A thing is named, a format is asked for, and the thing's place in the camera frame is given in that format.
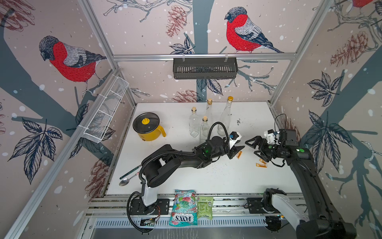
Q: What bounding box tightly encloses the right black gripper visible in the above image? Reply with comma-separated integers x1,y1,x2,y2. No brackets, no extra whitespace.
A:
247,134,286,160

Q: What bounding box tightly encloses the square glass bottle with cork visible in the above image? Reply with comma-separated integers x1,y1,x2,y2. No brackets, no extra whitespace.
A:
189,107,200,137

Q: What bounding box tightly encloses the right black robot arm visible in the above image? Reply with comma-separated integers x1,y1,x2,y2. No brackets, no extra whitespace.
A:
245,129,357,239

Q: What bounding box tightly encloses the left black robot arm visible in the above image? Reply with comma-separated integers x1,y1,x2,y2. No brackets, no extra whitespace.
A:
126,121,244,234

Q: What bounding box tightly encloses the green snack packet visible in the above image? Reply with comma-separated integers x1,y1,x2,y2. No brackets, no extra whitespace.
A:
197,196,214,220

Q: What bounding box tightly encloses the Fox's candy bag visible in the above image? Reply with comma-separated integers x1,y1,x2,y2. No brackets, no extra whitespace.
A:
169,190,198,227

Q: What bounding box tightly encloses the yellow pot with glass lid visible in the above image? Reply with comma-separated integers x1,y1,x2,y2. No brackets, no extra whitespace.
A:
132,113,166,141

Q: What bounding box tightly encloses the metal spoon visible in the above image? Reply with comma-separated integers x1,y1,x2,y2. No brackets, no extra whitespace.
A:
119,172,139,187

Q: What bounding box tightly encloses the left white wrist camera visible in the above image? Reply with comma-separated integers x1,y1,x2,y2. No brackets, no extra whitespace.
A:
229,131,242,149

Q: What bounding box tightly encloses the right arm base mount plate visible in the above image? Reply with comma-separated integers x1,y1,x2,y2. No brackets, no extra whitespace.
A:
244,197,281,215

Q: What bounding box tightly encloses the black hanging wire shelf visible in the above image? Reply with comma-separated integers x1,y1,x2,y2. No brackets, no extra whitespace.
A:
173,57,238,80

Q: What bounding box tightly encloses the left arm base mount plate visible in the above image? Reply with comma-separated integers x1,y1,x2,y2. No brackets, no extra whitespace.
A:
127,199,170,215

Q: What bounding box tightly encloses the aluminium front rail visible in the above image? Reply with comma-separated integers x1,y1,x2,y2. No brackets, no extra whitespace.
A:
86,193,332,218

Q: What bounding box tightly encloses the white wire mesh basket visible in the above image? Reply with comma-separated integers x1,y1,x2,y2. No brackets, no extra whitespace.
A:
82,75,129,143

